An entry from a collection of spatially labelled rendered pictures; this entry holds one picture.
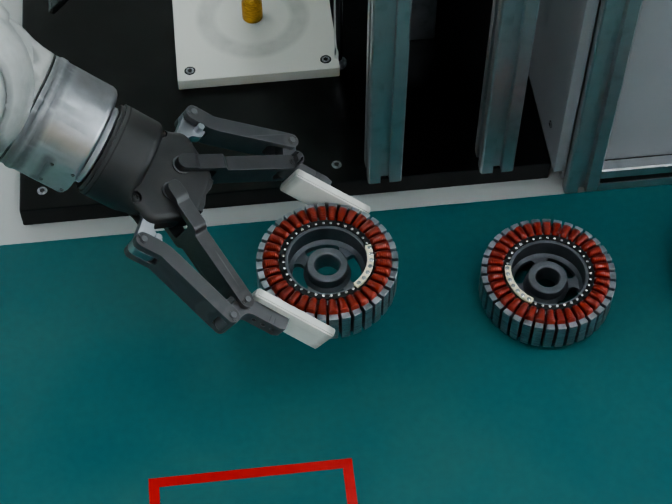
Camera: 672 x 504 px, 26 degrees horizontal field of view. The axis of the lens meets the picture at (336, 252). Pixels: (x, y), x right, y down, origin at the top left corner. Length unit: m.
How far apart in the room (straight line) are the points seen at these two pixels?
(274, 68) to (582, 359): 0.39
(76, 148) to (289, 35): 0.38
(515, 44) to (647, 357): 0.28
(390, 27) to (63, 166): 0.28
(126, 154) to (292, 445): 0.27
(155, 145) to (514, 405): 0.36
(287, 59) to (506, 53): 0.26
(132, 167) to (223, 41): 0.33
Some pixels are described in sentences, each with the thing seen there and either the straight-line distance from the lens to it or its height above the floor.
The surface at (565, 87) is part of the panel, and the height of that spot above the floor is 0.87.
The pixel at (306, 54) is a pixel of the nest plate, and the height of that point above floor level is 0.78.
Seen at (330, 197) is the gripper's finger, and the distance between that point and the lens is 1.17.
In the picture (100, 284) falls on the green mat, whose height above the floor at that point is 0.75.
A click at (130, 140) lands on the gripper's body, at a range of 1.08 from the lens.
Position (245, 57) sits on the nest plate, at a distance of 1.37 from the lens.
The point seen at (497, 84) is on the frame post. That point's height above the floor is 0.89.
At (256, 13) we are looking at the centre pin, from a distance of 1.39.
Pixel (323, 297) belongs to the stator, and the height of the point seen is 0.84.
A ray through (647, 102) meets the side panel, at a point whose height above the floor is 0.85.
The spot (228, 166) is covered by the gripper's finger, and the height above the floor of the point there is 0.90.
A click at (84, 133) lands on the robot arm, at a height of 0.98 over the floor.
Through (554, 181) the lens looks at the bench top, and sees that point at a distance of 1.33.
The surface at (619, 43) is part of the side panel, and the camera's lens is 1.18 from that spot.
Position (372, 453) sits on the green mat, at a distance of 1.16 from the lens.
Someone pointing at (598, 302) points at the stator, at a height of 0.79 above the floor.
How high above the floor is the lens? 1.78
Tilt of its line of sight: 55 degrees down
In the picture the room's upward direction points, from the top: straight up
